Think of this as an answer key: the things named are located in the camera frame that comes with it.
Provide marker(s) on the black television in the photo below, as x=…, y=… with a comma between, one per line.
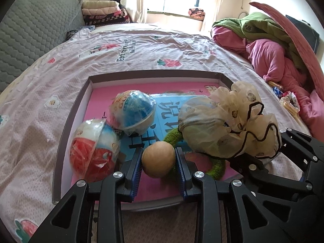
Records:
x=303, y=31

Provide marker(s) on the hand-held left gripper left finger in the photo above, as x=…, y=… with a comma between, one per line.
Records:
x=136, y=179

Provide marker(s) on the stack of folded blankets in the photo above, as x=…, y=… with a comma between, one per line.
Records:
x=103, y=12

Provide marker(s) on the black cloth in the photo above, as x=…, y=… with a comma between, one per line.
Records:
x=119, y=3

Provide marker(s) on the pink blanket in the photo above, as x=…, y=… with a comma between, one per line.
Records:
x=273, y=60

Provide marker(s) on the red toy egg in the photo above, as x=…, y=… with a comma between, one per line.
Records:
x=93, y=151

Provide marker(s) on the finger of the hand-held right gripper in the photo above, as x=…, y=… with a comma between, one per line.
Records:
x=253, y=168
x=303, y=144

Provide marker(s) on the red white frilly scrunchie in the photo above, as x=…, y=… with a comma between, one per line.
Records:
x=291, y=98

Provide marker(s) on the dark patterned cloth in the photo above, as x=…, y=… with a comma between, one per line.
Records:
x=77, y=33

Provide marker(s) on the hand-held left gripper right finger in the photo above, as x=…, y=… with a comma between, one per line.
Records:
x=181, y=179

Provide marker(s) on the tan round fruit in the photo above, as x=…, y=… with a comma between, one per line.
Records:
x=158, y=160

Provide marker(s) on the green garment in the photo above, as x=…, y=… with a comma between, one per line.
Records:
x=258, y=27

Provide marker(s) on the white curtain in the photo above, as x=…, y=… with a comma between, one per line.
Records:
x=215, y=0
x=135, y=0

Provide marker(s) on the blue toy egg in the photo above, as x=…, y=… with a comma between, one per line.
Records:
x=134, y=111

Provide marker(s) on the grey shallow cardboard box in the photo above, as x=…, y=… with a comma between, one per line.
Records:
x=68, y=131

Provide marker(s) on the yellow biscuit packet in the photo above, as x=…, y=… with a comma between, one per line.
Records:
x=273, y=83

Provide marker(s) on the folded patterned cloth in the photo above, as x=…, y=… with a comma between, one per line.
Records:
x=197, y=13

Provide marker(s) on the small blue snack packet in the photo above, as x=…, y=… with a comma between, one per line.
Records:
x=277, y=92

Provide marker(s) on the grey quilted headboard cover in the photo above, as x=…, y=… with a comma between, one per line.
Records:
x=30, y=30

